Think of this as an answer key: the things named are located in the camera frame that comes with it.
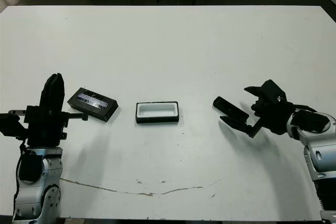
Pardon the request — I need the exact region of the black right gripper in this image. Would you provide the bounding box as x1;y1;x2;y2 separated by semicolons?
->
219;86;293;138

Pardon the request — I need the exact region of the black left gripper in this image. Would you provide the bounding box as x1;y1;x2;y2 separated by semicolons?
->
7;73;89;146

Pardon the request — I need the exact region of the slim black camera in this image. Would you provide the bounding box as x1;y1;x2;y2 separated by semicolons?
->
212;96;249;124

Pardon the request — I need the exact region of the black printed box lid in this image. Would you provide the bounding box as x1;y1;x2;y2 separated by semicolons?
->
67;87;119;122

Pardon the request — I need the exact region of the black box base white insert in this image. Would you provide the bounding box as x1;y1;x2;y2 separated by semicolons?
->
135;100;181;124

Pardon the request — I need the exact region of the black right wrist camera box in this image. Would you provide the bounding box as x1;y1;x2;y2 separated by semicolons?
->
261;79;287;103

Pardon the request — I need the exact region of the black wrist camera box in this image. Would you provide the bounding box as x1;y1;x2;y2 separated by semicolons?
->
261;79;287;103
0;113;28;141

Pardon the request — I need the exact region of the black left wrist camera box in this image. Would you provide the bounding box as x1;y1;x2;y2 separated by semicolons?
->
0;113;28;141

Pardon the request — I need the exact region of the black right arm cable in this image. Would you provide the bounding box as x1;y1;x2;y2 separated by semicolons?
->
290;104;320;114

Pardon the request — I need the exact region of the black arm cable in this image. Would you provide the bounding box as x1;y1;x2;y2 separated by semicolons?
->
290;104;320;114
14;140;28;198

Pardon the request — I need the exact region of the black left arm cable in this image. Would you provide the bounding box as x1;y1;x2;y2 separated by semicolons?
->
14;140;28;198

